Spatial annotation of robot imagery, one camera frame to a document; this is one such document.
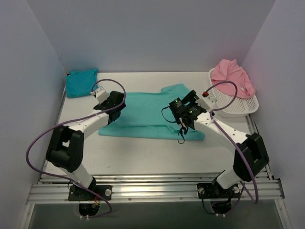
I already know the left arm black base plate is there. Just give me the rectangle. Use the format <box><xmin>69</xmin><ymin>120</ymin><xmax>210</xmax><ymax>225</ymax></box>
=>
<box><xmin>68</xmin><ymin>185</ymin><xmax>112</xmax><ymax>202</ymax></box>

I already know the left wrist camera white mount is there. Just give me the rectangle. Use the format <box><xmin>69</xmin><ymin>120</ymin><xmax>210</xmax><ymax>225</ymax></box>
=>
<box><xmin>90</xmin><ymin>86</ymin><xmax>109</xmax><ymax>104</ymax></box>

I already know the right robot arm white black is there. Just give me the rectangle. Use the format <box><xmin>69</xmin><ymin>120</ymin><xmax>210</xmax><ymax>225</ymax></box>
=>
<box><xmin>168</xmin><ymin>90</ymin><xmax>270</xmax><ymax>197</ymax></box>

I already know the pink t-shirt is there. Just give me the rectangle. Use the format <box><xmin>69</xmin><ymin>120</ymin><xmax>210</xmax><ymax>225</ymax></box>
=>
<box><xmin>210</xmin><ymin>59</ymin><xmax>256</xmax><ymax>99</ymax></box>

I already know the mint green t-shirt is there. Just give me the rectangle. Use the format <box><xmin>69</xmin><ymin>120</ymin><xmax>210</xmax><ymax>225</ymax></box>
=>
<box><xmin>98</xmin><ymin>83</ymin><xmax>190</xmax><ymax>140</ymax></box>

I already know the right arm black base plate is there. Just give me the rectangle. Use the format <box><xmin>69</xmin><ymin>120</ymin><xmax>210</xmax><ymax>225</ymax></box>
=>
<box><xmin>196</xmin><ymin>183</ymin><xmax>240</xmax><ymax>199</ymax></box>

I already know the folded teal blue t-shirt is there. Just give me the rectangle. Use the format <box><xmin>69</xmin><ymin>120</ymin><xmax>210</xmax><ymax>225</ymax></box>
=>
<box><xmin>65</xmin><ymin>68</ymin><xmax>98</xmax><ymax>98</ymax></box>

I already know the aluminium rail frame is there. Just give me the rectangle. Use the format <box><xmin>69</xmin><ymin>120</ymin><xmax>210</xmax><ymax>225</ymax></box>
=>
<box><xmin>41</xmin><ymin>95</ymin><xmax>284</xmax><ymax>205</ymax></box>

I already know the right black loop cable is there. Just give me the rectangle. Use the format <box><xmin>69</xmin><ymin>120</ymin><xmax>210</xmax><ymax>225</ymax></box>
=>
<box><xmin>161</xmin><ymin>106</ymin><xmax>189</xmax><ymax>144</ymax></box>

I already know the white perforated plastic basket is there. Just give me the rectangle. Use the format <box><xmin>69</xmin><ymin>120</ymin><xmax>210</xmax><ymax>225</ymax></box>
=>
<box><xmin>208</xmin><ymin>68</ymin><xmax>260</xmax><ymax>118</ymax></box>

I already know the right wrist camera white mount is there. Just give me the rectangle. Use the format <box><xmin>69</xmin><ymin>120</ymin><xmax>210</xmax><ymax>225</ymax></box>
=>
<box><xmin>196</xmin><ymin>92</ymin><xmax>217</xmax><ymax>111</ymax></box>

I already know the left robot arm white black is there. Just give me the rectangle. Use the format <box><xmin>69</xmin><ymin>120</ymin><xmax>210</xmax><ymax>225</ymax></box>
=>
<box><xmin>46</xmin><ymin>91</ymin><xmax>126</xmax><ymax>200</ymax></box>

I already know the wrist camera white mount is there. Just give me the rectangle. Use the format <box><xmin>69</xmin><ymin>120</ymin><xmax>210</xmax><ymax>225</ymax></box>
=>
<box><xmin>90</xmin><ymin>86</ymin><xmax>109</xmax><ymax>104</ymax></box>
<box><xmin>196</xmin><ymin>92</ymin><xmax>217</xmax><ymax>111</ymax></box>

